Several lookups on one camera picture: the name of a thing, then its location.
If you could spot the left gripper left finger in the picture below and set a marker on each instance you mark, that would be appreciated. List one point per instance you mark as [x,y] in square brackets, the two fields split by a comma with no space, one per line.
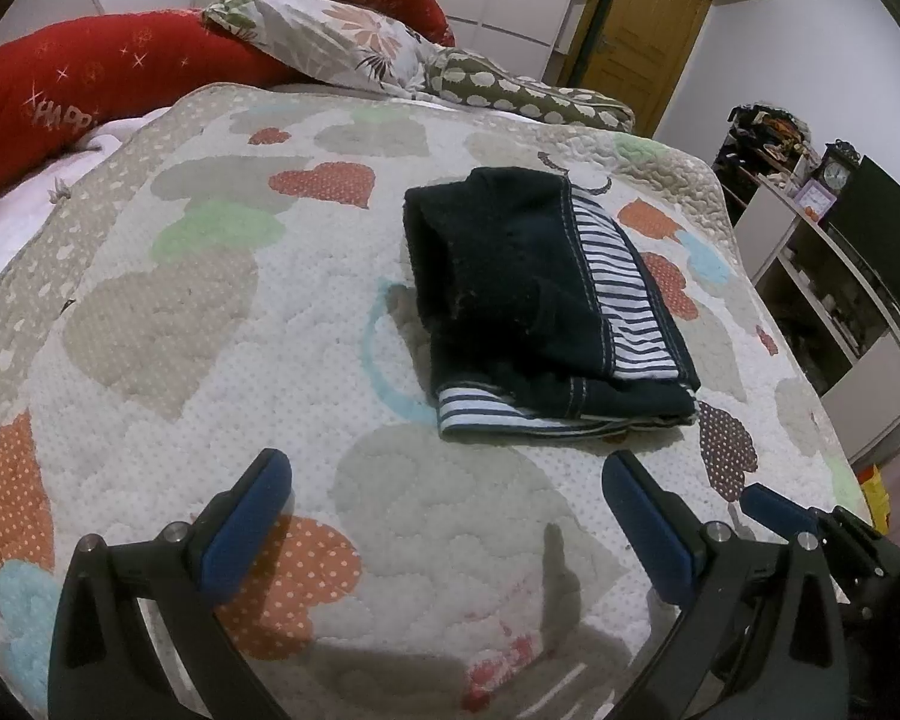
[103,662]

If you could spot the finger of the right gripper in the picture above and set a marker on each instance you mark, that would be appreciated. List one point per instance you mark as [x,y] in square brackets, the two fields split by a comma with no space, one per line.
[778,514]

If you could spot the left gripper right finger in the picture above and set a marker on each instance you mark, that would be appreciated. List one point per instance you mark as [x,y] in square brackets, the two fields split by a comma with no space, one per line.
[703,569]

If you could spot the dark striped pants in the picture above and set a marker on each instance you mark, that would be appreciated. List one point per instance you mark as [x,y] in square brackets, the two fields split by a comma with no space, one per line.
[543,319]

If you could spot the yellow cardboard box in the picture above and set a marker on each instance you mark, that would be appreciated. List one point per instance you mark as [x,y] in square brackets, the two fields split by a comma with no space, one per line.
[876,498]

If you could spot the white shelf cabinet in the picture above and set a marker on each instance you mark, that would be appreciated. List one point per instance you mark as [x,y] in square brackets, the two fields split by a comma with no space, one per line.
[844,334]

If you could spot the desk clock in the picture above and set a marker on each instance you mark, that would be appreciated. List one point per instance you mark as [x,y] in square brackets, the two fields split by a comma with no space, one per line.
[839,162]

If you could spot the cluttered shoe rack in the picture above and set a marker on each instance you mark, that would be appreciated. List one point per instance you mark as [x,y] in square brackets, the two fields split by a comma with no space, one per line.
[763,142]

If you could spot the heart pattern quilt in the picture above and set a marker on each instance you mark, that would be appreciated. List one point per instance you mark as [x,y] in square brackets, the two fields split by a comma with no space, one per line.
[234,276]

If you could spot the pink bed sheet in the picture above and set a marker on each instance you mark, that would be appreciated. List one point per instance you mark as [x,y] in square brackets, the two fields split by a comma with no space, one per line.
[25,207]

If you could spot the wooden door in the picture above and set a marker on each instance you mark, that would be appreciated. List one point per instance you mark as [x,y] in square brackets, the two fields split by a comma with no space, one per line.
[634,51]

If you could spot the olive dotted pillow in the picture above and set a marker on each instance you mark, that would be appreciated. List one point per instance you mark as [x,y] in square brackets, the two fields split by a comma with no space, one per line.
[462,77]

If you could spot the long red bolster pillow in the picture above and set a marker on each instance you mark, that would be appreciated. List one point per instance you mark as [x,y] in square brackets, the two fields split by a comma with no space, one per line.
[63,80]

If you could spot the floral white pillow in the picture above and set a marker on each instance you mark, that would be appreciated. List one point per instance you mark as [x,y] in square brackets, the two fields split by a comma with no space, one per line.
[337,44]

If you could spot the grey headboard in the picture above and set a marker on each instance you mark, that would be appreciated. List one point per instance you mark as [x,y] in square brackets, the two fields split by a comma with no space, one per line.
[26,16]

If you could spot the small picture frame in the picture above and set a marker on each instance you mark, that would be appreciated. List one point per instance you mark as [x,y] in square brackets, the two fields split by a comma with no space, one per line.
[814,200]

